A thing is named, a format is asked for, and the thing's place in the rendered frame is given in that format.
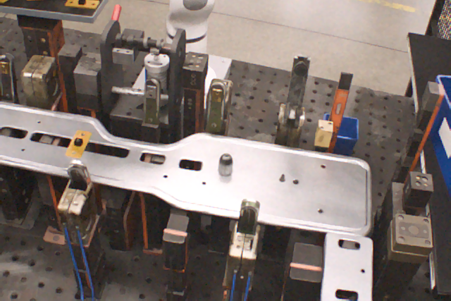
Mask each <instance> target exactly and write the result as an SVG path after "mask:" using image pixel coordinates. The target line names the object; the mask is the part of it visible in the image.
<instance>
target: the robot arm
mask: <svg viewBox="0 0 451 301"><path fill-rule="evenodd" d="M169 1H170V6H169V12H168V15H167V18H166V43H167V44H172V42H173V38H174V37H175V34H176V32H177V30H178V29H184V30H185V31H186V52H189V51H192V52H197V53H203V54H206V37H207V24H208V19H209V16H210V14H211V12H212V11H213V9H214V3H215V0H169ZM214 78H216V74H215V72H214V70H213V69H212V68H210V67H209V66H208V73H207V76H206V82H205V95H207V92H208V90H209V85H210V82H211V80H212V79H214Z"/></svg>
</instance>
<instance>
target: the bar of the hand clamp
mask: <svg viewBox="0 0 451 301"><path fill-rule="evenodd" d="M310 63H311V56H306V55H301V54H297V53H295V57H294V61H293V66H292V74H291V78H290V82H289V83H290V86H289V87H288V89H289V91H288V95H287V99H286V104H285V112H284V118H283V124H284V125H285V124H286V121H287V120H288V112H289V108H290V107H292V108H297V114H296V119H295V126H298V123H299V120H300V116H301V112H302V105H303V101H304V94H305V89H306V85H307V78H308V74H309V67H310Z"/></svg>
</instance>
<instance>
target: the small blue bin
mask: <svg viewBox="0 0 451 301"><path fill-rule="evenodd" d="M329 116H330V114H329V113H325V114H324V117H323V120H324V121H328V119H329ZM358 139H359V120H357V119H356V118H350V117H346V116H343V118H342V123H341V125H340V130H339V133H338V138H337V142H336V144H335V149H334V152H333V154H337V155H342V156H350V155H351V154H352V151H353V149H354V146H355V143H356V142H357V140H358Z"/></svg>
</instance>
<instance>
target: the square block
mask: <svg viewBox="0 0 451 301"><path fill-rule="evenodd" d="M432 242H433V241H432V235H431V220H430V219H429V218H427V217H426V218H423V217H419V216H411V215H406V214H396V215H395V217H394V219H393V220H392V221H391V224H390V226H389V228H388V230H387V235H386V238H385V240H384V242H383V245H382V247H381V249H380V251H379V253H378V255H377V256H376V259H375V261H374V263H373V276H372V279H373V292H372V301H400V300H401V298H402V297H403V295H404V293H405V292H406V290H407V288H408V287H409V284H410V283H411V282H412V281H413V279H414V277H415V275H416V273H417V272H418V270H419V267H420V266H421V264H424V263H425V261H426V259H427V257H428V256H429V252H430V251H431V248H432Z"/></svg>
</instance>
